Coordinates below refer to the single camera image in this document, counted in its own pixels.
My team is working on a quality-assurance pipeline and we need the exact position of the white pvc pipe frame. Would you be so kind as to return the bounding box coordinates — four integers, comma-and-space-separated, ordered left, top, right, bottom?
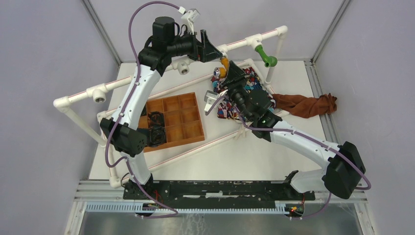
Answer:
53, 25, 288, 188

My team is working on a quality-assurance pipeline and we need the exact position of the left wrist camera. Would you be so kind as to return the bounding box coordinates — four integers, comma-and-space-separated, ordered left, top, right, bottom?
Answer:
177, 6, 200, 35

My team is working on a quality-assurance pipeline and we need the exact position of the brown cloth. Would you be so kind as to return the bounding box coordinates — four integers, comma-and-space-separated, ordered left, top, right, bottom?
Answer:
272, 94, 338, 118

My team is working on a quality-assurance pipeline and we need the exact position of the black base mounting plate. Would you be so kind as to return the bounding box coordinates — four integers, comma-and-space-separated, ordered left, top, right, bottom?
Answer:
123, 180, 316, 209

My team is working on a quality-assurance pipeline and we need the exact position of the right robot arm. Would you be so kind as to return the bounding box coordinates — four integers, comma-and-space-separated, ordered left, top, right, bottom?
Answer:
222, 61, 371, 200

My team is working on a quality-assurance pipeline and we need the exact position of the dark patterned rolled cloth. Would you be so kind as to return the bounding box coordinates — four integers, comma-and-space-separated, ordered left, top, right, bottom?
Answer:
147, 126, 166, 147

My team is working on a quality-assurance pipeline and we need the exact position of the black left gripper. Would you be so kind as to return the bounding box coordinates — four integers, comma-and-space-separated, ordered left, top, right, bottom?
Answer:
168, 28, 223, 63

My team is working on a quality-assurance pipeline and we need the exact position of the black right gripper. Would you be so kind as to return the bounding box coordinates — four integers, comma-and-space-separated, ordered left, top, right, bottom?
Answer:
217, 61, 252, 121

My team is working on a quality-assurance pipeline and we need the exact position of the white slotted cable duct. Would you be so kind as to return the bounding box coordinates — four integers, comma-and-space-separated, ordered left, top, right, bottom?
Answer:
85, 202, 289, 215

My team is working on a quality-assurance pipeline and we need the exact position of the comic print cloth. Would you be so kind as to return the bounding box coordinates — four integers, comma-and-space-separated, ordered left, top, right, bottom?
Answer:
211, 67, 276, 121

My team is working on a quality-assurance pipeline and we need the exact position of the green plastic water faucet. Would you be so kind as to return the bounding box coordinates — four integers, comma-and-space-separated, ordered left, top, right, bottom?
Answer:
254, 45, 278, 68

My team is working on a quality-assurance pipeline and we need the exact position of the wooden compartment tray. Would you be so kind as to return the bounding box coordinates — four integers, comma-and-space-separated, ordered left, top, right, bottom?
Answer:
138, 93, 205, 152

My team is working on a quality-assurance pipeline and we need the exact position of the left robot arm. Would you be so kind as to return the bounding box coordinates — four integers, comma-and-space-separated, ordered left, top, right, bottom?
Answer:
100, 16, 223, 199

